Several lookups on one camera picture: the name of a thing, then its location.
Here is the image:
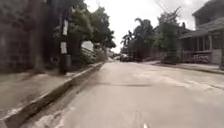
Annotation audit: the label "dark pole with white signs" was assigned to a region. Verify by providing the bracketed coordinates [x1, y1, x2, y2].
[58, 0, 71, 76]

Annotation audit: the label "grey asphalt road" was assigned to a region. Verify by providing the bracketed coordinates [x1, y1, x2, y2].
[20, 59, 224, 128]

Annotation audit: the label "cluster of trees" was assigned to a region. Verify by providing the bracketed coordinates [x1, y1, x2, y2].
[120, 7, 184, 65]

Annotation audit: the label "overhead wires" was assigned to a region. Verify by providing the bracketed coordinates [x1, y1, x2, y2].
[153, 0, 178, 16]

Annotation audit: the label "house with porch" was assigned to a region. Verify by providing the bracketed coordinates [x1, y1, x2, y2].
[178, 0, 224, 66]

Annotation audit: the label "dark wall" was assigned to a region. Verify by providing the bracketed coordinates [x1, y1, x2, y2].
[0, 0, 63, 74]

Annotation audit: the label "row of leafy trees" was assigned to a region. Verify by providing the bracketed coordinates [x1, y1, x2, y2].
[53, 0, 117, 68]

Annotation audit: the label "concrete sidewalk with kerb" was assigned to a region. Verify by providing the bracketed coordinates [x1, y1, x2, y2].
[0, 61, 106, 128]

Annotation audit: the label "vehicle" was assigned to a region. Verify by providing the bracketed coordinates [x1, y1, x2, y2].
[119, 53, 131, 63]

